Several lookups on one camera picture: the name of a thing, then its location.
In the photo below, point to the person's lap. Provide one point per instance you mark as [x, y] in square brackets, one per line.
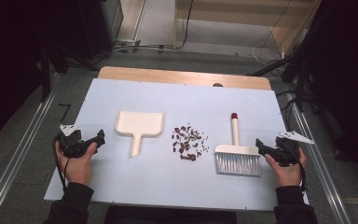
[167, 215]

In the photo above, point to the dark cabinet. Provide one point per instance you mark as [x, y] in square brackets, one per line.
[96, 25]

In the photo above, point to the black curtain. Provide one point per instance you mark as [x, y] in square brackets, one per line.
[345, 77]
[9, 62]

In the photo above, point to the cream brush with red tip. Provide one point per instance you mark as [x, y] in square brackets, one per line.
[237, 150]

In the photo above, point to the black metal stand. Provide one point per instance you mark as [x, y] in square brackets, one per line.
[300, 87]
[45, 77]

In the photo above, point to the person's right hand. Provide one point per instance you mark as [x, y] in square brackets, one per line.
[289, 175]

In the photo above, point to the metal floor rail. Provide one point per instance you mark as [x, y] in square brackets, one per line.
[323, 174]
[15, 158]

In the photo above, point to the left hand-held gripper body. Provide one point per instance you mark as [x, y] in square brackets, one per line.
[71, 144]

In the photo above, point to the light wooden shelf unit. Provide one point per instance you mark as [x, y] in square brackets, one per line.
[245, 20]

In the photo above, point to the pile of red and green beans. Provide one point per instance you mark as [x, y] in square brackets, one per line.
[185, 146]

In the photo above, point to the cream plastic dustpan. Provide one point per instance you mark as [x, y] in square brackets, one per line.
[140, 123]

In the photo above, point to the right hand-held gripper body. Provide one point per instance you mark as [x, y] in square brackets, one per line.
[287, 152]

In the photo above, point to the wooden table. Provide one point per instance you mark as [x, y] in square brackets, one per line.
[167, 75]

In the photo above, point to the dark round table grommet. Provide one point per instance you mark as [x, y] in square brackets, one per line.
[217, 85]

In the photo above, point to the person's left hand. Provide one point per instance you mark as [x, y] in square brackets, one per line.
[77, 169]

